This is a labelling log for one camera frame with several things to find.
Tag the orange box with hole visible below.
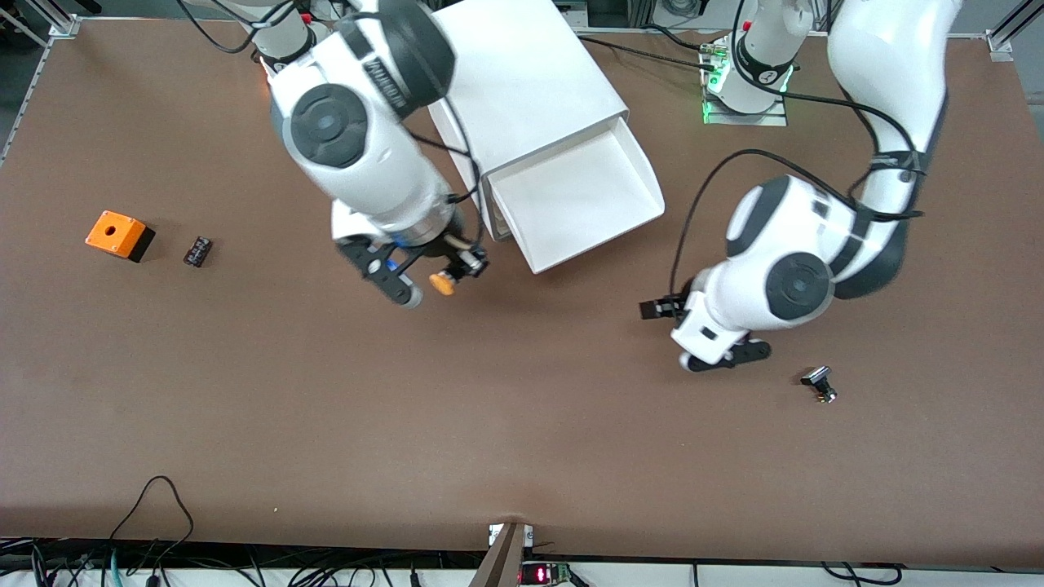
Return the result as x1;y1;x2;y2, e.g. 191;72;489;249
85;210;156;263

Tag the brown wedge post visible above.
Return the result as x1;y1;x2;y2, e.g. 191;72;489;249
467;522;529;587

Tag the black floor cable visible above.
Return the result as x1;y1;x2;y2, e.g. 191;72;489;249
820;563;906;586

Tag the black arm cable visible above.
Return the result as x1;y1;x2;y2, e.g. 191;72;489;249
175;0;490;245
669;90;927;298

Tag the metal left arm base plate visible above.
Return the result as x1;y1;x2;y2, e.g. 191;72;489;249
700;37;790;127

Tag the white plastic drawer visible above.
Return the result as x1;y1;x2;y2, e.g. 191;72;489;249
481;118;666;274

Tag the black square white-capped push button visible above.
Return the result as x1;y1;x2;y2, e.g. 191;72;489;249
800;366;838;404

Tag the looped black cable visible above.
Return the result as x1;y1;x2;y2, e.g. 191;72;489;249
106;475;197;563

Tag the white drawer cabinet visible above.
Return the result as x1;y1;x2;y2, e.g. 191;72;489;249
426;0;630;245

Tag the device with red display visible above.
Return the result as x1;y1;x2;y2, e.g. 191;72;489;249
519;561;573;586

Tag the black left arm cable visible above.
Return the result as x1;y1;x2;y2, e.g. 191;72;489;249
669;90;927;298

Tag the thin black table cable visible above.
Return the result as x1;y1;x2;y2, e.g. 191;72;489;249
575;24;719;76

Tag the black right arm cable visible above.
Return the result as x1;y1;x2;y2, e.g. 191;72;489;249
175;0;490;245

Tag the yellow mushroom push button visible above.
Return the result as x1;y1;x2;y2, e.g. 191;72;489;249
430;247;490;296

